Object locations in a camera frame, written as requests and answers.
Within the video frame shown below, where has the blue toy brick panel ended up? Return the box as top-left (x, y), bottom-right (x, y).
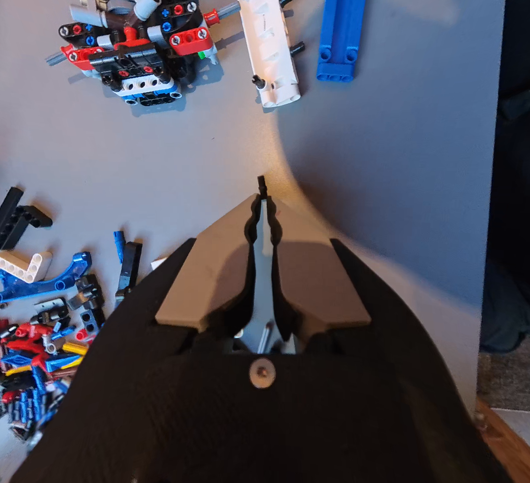
top-left (317, 0), bottom-right (371, 83)

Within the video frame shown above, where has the white toy brick panel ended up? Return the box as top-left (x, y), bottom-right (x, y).
top-left (229, 0), bottom-right (302, 108)

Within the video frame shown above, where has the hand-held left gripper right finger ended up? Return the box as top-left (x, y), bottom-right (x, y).
top-left (267, 195), bottom-right (372, 343)

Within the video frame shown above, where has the pile of toy bricks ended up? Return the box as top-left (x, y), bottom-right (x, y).
top-left (0, 187), bottom-right (166, 442)

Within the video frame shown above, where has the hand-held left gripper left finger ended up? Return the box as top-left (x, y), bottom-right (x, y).
top-left (154, 193), bottom-right (262, 332)

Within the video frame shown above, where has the light grey desk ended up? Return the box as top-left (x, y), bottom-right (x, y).
top-left (0, 0), bottom-right (510, 463)

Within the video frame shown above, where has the person's torso in dark clothing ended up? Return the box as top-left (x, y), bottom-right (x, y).
top-left (480, 0), bottom-right (530, 353)

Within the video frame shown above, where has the toy brick car model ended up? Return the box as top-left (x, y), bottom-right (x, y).
top-left (46, 0), bottom-right (241, 107)

